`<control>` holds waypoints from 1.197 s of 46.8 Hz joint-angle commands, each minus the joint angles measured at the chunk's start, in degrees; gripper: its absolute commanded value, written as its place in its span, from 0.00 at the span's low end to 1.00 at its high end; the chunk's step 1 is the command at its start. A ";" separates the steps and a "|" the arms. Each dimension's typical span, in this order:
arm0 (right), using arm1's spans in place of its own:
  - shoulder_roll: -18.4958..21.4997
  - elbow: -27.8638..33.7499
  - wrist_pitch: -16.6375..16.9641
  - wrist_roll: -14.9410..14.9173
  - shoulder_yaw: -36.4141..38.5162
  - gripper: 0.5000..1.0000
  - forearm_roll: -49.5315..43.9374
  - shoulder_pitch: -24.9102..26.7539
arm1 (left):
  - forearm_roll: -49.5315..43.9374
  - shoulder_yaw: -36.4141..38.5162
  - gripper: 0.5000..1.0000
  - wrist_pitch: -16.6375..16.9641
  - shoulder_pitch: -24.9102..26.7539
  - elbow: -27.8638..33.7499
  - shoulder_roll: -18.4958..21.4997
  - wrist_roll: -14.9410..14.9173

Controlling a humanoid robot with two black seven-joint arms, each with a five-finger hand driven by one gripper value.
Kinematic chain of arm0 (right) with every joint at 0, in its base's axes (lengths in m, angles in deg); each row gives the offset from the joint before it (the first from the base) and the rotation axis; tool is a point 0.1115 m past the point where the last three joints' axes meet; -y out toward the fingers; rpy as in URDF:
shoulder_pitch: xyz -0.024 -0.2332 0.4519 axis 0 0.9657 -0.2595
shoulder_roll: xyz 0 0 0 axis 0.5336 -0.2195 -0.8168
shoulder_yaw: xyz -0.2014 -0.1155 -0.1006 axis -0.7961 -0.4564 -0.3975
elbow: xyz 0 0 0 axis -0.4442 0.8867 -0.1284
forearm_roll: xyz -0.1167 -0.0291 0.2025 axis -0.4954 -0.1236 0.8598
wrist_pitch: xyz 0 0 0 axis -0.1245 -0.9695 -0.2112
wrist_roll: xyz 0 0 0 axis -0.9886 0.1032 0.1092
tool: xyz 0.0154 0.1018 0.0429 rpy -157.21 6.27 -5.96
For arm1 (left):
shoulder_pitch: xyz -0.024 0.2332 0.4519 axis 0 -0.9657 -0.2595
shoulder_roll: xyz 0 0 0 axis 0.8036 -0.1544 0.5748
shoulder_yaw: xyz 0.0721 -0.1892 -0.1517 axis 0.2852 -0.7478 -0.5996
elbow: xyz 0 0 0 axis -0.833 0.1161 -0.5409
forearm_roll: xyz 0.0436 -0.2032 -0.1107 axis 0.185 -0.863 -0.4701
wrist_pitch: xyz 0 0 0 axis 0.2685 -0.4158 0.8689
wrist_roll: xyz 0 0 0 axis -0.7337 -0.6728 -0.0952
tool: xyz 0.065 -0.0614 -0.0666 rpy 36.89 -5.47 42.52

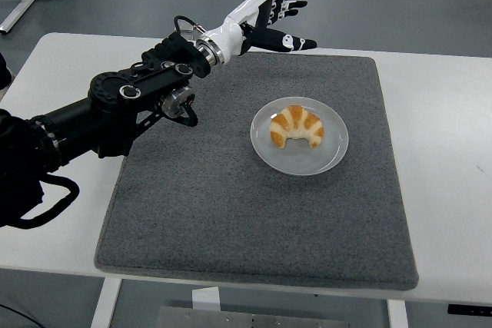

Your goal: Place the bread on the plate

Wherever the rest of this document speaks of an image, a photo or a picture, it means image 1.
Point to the black table control box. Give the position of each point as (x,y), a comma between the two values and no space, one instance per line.
(469,309)

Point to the square metal floor socket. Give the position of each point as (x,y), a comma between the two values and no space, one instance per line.
(184,27)

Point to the white paper label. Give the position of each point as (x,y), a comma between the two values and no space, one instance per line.
(205,299)

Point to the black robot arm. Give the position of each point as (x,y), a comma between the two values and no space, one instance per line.
(115,90)

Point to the white table leg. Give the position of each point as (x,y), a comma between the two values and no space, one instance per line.
(397,314)
(104,305)

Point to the golden croissant bread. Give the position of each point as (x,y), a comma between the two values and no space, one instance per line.
(296,118)

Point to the grey felt mat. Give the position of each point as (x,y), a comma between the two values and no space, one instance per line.
(246,220)

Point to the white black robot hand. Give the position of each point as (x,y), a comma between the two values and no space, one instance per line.
(246,13)

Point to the white round plate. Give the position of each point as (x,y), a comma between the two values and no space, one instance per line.
(330,151)

